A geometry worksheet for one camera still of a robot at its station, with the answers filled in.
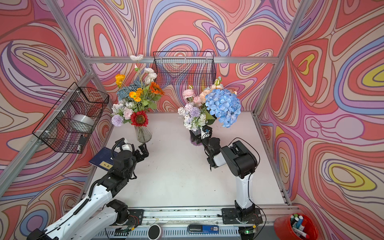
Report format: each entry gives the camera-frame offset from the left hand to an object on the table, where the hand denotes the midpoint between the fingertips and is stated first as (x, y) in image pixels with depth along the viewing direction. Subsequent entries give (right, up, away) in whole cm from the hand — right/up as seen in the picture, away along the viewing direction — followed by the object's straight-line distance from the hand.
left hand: (141, 145), depth 80 cm
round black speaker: (+11, -37, -14) cm, 41 cm away
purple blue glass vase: (+30, +4, +3) cm, 30 cm away
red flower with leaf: (-1, +15, 0) cm, 15 cm away
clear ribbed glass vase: (-5, +5, +19) cm, 20 cm away
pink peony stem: (+27, +29, +3) cm, 39 cm away
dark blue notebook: (-28, -11, +13) cm, 33 cm away
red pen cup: (+75, -34, -15) cm, 83 cm away
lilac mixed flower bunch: (+29, +15, -3) cm, 32 cm away
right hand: (+31, +9, +14) cm, 35 cm away
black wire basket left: (-33, +11, -6) cm, 36 cm away
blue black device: (+33, -36, -13) cm, 51 cm away
